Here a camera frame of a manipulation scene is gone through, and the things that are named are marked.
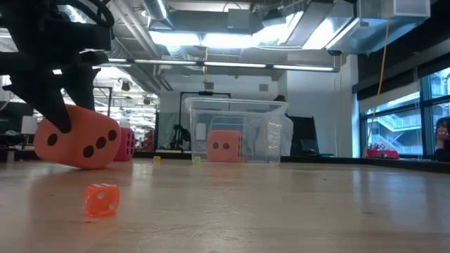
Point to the black workstation frame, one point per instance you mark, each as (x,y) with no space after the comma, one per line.
(205,93)
(110,102)

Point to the black aluminium table frame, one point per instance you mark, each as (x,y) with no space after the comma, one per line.
(351,161)

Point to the black background robot arm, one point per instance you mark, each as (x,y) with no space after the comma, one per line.
(180,135)

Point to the small yellow die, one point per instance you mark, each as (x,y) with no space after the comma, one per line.
(157,160)

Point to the red tray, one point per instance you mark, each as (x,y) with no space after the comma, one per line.
(382,154)

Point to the black panel stand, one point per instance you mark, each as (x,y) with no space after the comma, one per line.
(306,135)

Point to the large orange foam die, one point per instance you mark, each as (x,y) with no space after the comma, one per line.
(225,147)
(84,140)

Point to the small orange translucent die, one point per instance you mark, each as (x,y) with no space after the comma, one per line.
(101,199)

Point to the person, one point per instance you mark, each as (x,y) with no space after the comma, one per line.
(289,137)
(443,140)

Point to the large metal air duct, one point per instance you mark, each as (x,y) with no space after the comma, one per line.
(369,35)

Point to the long ceiling light bar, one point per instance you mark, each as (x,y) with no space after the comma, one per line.
(232,64)

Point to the small grey post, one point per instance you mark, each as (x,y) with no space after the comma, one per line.
(10,156)

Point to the clear plastic bin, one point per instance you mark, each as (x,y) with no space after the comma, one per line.
(260,140)

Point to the large red foam die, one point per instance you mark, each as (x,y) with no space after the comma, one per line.
(126,144)

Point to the large window with dark frame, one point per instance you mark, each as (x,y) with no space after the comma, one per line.
(393,130)

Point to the white sign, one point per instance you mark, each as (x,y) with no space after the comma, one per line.
(29,125)

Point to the small green die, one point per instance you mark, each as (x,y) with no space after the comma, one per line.
(196,160)

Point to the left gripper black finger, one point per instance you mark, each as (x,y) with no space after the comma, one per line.
(82,84)
(42,95)

